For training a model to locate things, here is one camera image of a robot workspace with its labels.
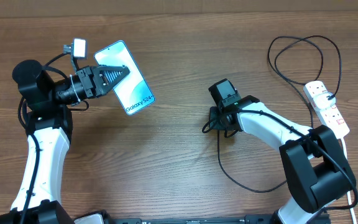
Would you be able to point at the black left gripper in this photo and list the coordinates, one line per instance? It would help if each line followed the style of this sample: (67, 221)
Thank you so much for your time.
(97, 86)

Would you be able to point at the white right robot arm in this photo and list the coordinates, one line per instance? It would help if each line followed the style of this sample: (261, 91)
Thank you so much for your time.
(316, 169)

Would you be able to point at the white charger plug adapter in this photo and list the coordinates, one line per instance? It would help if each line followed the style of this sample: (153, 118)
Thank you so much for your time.
(323, 101)

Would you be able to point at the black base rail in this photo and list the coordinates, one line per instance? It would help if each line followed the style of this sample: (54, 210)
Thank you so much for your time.
(103, 217)

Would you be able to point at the white power strip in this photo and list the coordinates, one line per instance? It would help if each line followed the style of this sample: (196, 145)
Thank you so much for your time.
(330, 117)

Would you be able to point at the Samsung Galaxy smartphone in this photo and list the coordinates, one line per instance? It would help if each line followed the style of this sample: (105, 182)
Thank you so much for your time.
(132, 91)

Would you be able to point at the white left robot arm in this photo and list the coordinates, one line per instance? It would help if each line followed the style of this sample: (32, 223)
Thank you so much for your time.
(45, 112)

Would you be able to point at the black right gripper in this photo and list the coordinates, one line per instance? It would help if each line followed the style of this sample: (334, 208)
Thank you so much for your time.
(214, 124)

